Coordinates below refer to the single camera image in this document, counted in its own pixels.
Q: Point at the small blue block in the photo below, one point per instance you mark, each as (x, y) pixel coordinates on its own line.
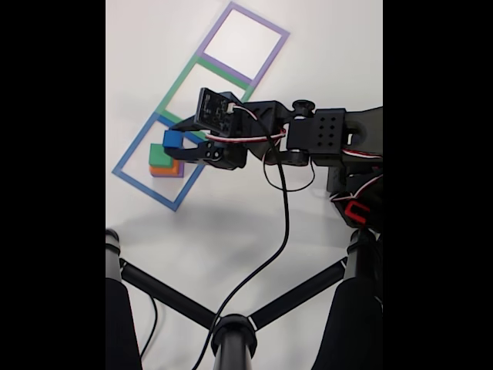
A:
(172, 139)

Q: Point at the large purple block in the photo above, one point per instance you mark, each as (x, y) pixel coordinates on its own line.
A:
(169, 176)

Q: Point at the orange block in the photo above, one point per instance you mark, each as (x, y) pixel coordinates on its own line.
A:
(161, 169)

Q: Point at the green block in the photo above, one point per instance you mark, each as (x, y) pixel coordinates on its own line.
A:
(157, 156)

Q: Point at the green tape square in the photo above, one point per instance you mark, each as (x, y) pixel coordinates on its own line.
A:
(183, 81)

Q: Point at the blue tape square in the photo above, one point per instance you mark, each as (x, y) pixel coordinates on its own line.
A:
(134, 148)

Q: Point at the purple tape square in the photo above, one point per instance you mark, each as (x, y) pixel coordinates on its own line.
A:
(258, 18)

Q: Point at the red table clamp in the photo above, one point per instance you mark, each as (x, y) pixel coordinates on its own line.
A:
(348, 210)

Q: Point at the black tripod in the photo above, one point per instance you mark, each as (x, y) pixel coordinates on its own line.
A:
(233, 343)

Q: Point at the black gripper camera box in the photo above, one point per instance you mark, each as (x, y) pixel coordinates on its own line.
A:
(215, 113)

